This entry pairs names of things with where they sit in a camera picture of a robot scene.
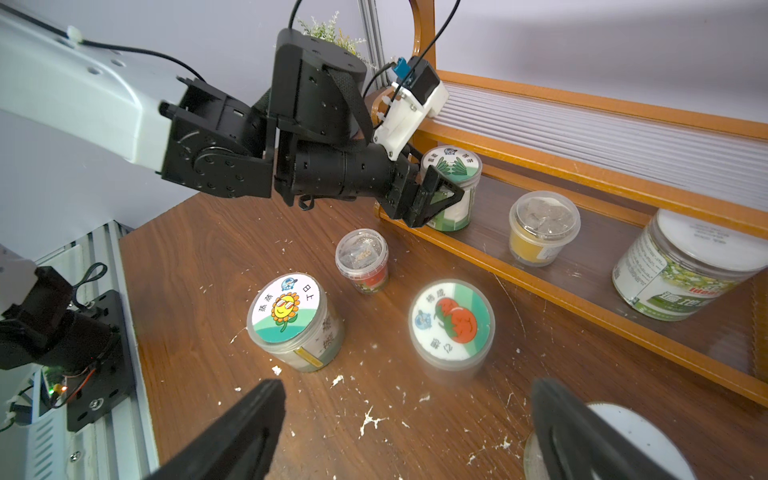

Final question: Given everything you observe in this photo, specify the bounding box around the white lid jar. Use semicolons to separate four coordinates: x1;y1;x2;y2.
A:
523;402;696;480

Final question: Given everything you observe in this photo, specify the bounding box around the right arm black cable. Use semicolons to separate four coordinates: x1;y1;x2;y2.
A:
71;261;109;310

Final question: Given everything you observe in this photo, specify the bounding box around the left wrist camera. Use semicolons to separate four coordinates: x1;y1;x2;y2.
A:
373;56;449;161

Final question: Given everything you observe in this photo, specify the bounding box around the green label white-lid jar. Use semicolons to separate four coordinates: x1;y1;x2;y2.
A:
612;209;767;322

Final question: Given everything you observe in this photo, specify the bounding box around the right controller board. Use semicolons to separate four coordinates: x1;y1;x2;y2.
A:
18;366;95;424

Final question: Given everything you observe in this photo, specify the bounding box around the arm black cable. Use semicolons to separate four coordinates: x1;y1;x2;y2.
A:
0;0;463;100
71;261;109;310

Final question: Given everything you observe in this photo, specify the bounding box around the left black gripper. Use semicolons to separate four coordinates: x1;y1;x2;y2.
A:
274;133;464;228

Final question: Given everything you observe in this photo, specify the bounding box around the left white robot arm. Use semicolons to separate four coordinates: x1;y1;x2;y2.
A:
1;6;464;228

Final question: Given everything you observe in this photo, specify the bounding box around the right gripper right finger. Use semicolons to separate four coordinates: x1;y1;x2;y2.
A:
531;378;676;479

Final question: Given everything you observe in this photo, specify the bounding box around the sunflower lid jar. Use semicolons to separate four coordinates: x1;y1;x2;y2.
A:
246;272;345;373

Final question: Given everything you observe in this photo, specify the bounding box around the wooden three-tier shelf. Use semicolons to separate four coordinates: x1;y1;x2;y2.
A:
368;0;768;409

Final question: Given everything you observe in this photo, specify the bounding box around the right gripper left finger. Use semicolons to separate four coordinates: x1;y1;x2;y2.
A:
149;379;286;479

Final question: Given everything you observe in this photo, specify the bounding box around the green leaf lid jar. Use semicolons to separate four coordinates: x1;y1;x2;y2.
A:
419;145;484;233

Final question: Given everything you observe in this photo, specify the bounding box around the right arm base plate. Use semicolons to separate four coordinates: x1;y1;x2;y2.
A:
65;290;136;433

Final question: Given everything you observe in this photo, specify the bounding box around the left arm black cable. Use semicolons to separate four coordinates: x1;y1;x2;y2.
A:
0;0;463;100

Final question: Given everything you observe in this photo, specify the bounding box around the aluminium front rail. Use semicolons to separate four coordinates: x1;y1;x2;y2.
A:
1;222;159;479

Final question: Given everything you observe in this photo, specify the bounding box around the potted green plant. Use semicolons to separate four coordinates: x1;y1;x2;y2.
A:
296;11;370;65

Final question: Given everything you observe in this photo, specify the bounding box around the small clear seed cup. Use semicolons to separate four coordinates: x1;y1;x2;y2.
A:
335;228;389;294

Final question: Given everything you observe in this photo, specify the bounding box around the strawberry lid jar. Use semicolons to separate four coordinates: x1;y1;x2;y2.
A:
407;279;496;385

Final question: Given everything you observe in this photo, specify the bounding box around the small yellow seed cup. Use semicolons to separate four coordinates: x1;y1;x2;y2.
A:
509;191;581;267

